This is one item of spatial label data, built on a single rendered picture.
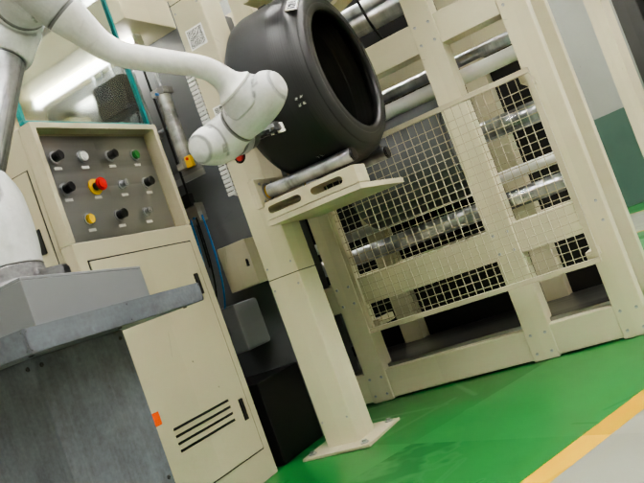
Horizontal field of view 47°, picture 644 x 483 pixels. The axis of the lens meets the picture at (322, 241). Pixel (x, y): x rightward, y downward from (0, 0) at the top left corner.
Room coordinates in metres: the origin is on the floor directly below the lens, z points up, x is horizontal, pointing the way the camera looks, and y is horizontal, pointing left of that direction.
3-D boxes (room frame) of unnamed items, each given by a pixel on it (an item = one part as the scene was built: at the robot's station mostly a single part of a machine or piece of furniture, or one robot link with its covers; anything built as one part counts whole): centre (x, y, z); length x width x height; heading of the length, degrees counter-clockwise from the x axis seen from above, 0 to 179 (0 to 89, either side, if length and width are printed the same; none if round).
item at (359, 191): (2.52, -0.10, 0.80); 0.37 x 0.36 x 0.02; 152
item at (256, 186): (2.60, 0.06, 0.90); 0.40 x 0.03 x 0.10; 152
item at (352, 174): (2.40, -0.03, 0.83); 0.36 x 0.09 x 0.06; 62
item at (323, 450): (2.62, 0.14, 0.01); 0.27 x 0.27 x 0.02; 62
